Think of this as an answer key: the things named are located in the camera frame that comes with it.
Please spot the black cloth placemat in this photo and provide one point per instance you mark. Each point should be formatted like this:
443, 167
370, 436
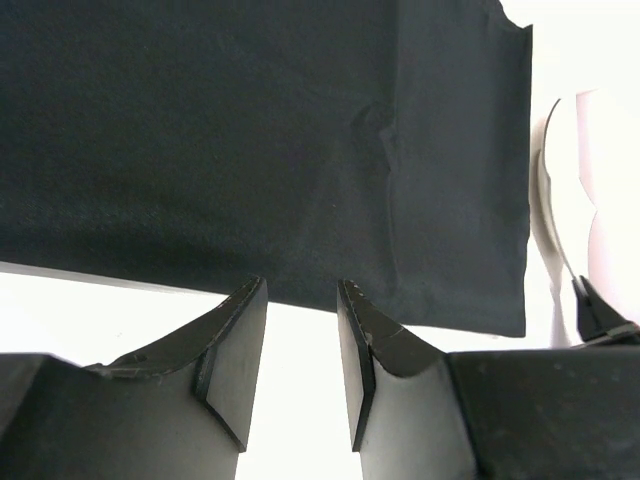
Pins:
196, 143

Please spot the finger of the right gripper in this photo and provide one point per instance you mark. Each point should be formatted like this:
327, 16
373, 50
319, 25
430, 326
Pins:
598, 323

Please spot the square white plate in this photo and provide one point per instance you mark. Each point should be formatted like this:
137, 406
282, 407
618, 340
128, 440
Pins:
566, 212

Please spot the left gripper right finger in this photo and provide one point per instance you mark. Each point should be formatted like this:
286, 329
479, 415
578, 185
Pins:
416, 412

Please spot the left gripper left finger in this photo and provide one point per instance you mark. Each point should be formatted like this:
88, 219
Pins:
177, 408

